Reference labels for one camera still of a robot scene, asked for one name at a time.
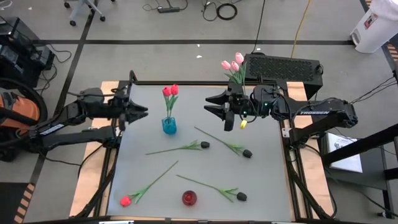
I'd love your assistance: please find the black electronics cart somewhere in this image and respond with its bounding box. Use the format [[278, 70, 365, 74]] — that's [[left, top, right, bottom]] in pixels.
[[0, 16, 56, 90]]

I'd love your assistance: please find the black hazard-striped floor mat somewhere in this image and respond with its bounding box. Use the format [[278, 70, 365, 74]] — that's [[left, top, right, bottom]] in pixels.
[[0, 182, 35, 224], [381, 43, 398, 65]]

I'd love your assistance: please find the black table frame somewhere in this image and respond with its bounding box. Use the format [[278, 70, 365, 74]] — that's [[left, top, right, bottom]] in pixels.
[[70, 70, 335, 224]]

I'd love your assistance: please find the black floor cable bundle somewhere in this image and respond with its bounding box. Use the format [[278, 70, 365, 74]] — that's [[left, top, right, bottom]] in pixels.
[[348, 76, 398, 106]]

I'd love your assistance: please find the yellow hanging cable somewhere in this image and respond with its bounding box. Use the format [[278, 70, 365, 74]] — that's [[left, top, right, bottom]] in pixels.
[[290, 0, 312, 59]]

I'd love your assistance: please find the thin black hanging cable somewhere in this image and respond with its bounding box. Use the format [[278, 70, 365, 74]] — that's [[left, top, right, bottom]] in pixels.
[[251, 0, 267, 54]]

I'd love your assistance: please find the white trash bin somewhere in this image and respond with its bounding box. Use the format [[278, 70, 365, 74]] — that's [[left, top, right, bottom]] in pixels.
[[349, 0, 398, 54]]

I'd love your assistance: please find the coiled black cable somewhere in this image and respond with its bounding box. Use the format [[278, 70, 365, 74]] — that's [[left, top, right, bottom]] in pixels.
[[216, 2, 238, 21]]

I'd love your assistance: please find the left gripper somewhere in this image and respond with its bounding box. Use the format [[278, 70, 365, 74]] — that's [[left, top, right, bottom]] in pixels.
[[115, 83, 150, 132]]

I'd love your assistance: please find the red glass vase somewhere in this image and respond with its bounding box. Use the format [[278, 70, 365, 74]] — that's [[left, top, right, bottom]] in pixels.
[[182, 190, 198, 207]]

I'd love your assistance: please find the black power strip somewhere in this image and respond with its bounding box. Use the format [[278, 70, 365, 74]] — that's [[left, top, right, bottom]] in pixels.
[[157, 6, 181, 14]]

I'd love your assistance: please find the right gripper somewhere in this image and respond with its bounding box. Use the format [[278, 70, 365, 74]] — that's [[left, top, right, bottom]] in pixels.
[[203, 82, 256, 132]]

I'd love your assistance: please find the blue glass vase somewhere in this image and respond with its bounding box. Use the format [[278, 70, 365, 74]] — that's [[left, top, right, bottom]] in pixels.
[[161, 116, 178, 136]]

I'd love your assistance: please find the grey table mat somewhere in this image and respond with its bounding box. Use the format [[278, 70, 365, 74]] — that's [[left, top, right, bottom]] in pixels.
[[106, 84, 293, 222]]

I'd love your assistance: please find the orange shop vacuum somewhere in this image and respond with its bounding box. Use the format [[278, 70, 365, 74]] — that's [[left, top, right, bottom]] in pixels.
[[0, 77, 49, 162]]

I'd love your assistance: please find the black artificial tulip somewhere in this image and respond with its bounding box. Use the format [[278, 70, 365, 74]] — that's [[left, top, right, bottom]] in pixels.
[[145, 139, 211, 156], [176, 174, 248, 203], [194, 126, 253, 159]]

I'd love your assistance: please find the grey office chair base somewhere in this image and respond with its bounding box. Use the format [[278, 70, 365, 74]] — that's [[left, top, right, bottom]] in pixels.
[[63, 0, 116, 27]]

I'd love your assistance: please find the white paper sheet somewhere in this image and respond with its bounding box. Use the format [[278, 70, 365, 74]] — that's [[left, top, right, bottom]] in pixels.
[[328, 132, 364, 174]]

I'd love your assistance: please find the red artificial tulip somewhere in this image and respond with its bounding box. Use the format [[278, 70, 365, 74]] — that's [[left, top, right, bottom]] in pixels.
[[167, 83, 180, 119], [119, 160, 180, 208], [162, 86, 174, 119]]

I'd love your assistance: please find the pink artificial tulip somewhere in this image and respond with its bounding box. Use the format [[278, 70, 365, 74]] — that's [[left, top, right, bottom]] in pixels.
[[230, 61, 246, 94], [234, 52, 248, 94], [221, 60, 245, 85]]

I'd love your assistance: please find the black mesh computer tower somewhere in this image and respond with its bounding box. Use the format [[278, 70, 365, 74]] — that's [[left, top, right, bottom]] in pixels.
[[242, 52, 324, 94]]

